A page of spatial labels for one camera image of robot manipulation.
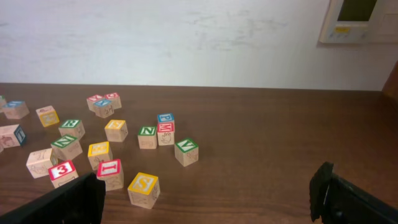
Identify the white wall panel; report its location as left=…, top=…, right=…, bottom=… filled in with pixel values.
left=318, top=0, right=397, bottom=44

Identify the green N block centre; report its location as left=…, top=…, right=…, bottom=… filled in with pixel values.
left=51, top=134, right=83, bottom=161

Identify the blue X block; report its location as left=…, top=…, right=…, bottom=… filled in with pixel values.
left=93, top=99, right=114, bottom=118

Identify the yellow side plain block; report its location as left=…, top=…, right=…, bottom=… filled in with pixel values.
left=36, top=106, right=60, bottom=127

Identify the green n block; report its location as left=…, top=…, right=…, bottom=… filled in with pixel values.
left=137, top=126, right=157, bottom=149
left=51, top=134, right=83, bottom=161

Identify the red M block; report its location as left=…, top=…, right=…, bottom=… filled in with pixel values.
left=157, top=122, right=175, bottom=146

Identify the plain block blue side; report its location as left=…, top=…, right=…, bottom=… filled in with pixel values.
left=26, top=148, right=58, bottom=179

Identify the green R block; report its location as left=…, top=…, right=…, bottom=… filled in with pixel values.
left=58, top=119, right=85, bottom=140

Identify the yellow s block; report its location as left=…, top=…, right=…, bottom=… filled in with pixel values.
left=104, top=119, right=128, bottom=142
left=127, top=172, right=160, bottom=209

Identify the red 3 block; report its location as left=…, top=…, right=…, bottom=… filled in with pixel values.
left=48, top=160, right=78, bottom=188

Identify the blue P block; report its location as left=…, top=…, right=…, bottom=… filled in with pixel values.
left=157, top=113, right=175, bottom=123

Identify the yellow block centre right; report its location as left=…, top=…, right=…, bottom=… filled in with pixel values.
left=88, top=141, right=113, bottom=170

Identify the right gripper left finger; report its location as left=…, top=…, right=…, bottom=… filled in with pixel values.
left=1, top=172, right=106, bottom=224

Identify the red K block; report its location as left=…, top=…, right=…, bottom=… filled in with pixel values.
left=86, top=95, right=104, bottom=112

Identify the green N block right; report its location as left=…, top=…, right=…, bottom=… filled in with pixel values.
left=137, top=126, right=157, bottom=149

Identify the red I block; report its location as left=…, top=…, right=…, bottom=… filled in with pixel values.
left=97, top=159, right=124, bottom=191

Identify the red Q block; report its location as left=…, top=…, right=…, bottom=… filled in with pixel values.
left=104, top=92, right=122, bottom=110

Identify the green P block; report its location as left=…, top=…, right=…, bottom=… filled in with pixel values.
left=0, top=95, right=7, bottom=113

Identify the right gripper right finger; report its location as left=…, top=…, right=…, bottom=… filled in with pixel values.
left=309, top=162, right=397, bottom=224

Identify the blue D block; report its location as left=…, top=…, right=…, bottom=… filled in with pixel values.
left=2, top=101, right=29, bottom=119

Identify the plain wooden block centre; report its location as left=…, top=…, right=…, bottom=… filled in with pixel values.
left=1, top=124, right=27, bottom=148

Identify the green V block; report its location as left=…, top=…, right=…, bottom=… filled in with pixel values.
left=175, top=138, right=199, bottom=167

